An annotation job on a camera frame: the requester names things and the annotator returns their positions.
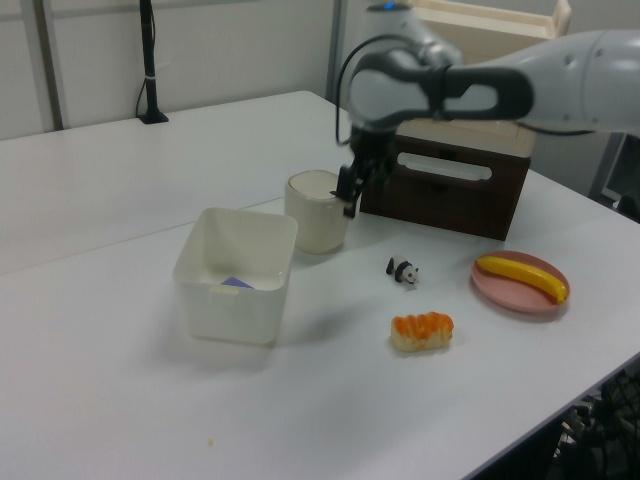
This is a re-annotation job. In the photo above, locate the cream cylindrical cup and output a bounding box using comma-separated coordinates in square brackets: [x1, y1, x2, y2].
[284, 169, 350, 255]

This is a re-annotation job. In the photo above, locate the black mesh office chair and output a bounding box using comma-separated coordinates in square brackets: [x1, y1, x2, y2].
[559, 352, 640, 480]

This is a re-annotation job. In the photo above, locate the white plastic box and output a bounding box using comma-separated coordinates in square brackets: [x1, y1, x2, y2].
[171, 206, 299, 347]

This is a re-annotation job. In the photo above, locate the black pole stand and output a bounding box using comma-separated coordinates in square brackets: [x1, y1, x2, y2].
[134, 0, 170, 125]

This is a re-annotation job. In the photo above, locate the white drawer handle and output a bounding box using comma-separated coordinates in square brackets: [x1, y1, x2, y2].
[397, 151, 494, 182]

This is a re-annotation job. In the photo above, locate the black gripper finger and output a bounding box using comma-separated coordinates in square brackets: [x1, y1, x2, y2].
[334, 164, 363, 219]
[371, 159, 396, 199]

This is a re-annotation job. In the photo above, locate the grey metal stand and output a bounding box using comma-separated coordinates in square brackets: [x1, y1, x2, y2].
[589, 132, 640, 224]

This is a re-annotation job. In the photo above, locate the dark wooden drawer box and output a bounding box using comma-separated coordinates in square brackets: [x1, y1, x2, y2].
[358, 133, 531, 242]

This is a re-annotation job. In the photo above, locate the toy bread with orange topping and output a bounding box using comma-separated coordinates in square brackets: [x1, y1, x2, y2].
[390, 311, 456, 354]

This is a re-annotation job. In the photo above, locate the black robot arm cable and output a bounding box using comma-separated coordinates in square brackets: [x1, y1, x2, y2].
[333, 33, 406, 147]

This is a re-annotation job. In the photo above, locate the toy panda figure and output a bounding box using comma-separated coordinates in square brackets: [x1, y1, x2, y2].
[384, 254, 421, 287]

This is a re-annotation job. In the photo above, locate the pink round plate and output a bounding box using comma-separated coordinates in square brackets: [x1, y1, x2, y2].
[470, 250, 571, 315]

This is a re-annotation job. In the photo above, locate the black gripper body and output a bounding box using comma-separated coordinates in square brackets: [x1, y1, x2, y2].
[349, 125, 397, 174]

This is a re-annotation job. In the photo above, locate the yellow toy banana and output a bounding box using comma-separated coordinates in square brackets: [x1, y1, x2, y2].
[474, 255, 570, 305]

